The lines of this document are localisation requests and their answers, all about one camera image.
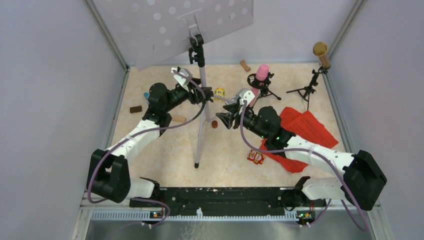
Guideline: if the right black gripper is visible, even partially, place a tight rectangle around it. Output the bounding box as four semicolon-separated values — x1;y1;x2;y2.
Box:
216;101;269;140

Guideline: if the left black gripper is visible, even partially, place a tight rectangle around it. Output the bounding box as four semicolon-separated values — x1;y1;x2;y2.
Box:
163;77;212;112

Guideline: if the red sheet music page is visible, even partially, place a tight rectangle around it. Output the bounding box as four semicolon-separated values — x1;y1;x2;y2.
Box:
258;106;311;174
286;111;339;149

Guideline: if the lilac music stand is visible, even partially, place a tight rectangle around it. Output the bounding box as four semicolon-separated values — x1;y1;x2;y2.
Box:
93;0;255;169

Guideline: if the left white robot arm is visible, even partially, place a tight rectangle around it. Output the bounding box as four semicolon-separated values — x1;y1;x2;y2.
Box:
86;80;214;207

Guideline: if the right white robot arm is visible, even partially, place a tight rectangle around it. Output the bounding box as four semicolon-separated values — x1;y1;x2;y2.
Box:
216;103;387;211

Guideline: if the yellow owl toy block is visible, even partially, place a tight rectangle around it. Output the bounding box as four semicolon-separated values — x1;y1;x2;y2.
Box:
214;87;226;98

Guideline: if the brown wooden cylinder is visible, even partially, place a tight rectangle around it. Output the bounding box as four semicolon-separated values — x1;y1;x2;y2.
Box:
211;120;218;129

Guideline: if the beige wooden peg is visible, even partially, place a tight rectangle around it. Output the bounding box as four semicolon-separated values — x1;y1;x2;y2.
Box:
172;115;187;123

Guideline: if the tan wooden block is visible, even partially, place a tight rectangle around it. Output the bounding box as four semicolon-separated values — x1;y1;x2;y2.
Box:
240;59;251;73

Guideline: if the pink microphone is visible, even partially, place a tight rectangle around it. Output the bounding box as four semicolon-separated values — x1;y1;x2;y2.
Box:
249;64;270;107

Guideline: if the red owl toy block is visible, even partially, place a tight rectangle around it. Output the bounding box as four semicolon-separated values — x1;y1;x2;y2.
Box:
246;149;265;165

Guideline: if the dark brown wooden block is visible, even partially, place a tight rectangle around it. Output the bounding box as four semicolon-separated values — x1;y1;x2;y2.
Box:
129;105;143;114

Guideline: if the black tall microphone tripod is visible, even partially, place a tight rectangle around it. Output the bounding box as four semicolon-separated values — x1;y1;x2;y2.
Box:
286;66;329;111

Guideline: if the gold microphone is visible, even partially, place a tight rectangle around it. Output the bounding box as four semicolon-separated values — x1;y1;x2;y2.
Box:
312;41;331;69

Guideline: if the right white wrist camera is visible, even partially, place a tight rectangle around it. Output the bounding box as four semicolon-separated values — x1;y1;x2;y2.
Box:
231;88;256;106

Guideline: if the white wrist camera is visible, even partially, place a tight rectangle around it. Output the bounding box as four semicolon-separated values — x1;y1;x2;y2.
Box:
231;88;256;106
171;67;193;92

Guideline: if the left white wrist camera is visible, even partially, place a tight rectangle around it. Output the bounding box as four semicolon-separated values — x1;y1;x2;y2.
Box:
171;67;193;92

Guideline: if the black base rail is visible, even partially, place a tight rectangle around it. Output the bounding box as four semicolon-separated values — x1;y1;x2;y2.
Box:
129;186;327;220

